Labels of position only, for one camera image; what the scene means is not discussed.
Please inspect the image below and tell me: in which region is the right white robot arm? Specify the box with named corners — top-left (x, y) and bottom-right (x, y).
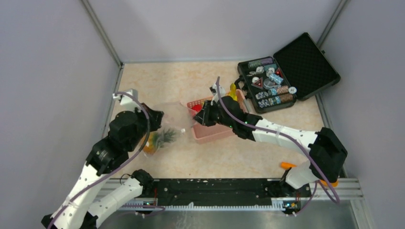
top-left (193, 96), bottom-right (348, 197)

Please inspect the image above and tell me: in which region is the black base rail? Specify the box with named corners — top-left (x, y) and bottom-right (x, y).
top-left (138, 178), bottom-right (311, 215)

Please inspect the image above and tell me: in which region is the red apple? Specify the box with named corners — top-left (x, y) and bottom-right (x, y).
top-left (191, 104), bottom-right (203, 113)

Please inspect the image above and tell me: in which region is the pink plastic basket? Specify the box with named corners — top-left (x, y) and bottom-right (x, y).
top-left (186, 89), bottom-right (248, 144)

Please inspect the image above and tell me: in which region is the yellow banana bunch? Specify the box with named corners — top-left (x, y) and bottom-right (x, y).
top-left (228, 83), bottom-right (237, 101)

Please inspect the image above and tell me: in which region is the orange carrot toy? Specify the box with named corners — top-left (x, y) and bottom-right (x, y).
top-left (280, 161), bottom-right (327, 189)

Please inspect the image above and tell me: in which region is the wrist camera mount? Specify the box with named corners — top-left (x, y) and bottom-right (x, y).
top-left (210, 83), bottom-right (226, 103)
top-left (112, 89), bottom-right (140, 112)

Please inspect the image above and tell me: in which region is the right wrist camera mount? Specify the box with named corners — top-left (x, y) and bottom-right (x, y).
top-left (210, 83), bottom-right (226, 103)

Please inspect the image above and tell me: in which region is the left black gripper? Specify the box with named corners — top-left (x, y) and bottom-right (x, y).
top-left (127, 102), bottom-right (165, 151)

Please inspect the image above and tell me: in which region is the orange toy pineapple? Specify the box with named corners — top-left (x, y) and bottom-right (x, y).
top-left (143, 128), bottom-right (177, 155)

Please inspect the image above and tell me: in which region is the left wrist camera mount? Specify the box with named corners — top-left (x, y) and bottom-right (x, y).
top-left (112, 89), bottom-right (140, 112)

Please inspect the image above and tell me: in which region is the clear zip top bag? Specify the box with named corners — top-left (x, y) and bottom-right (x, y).
top-left (143, 102), bottom-right (195, 157)

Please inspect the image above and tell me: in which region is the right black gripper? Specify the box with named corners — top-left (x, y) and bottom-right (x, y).
top-left (193, 99), bottom-right (235, 129)

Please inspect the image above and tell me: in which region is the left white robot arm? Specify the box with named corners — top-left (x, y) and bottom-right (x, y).
top-left (41, 104), bottom-right (164, 229)

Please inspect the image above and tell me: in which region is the black poker chip case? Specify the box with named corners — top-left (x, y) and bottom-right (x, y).
top-left (235, 32), bottom-right (341, 114)

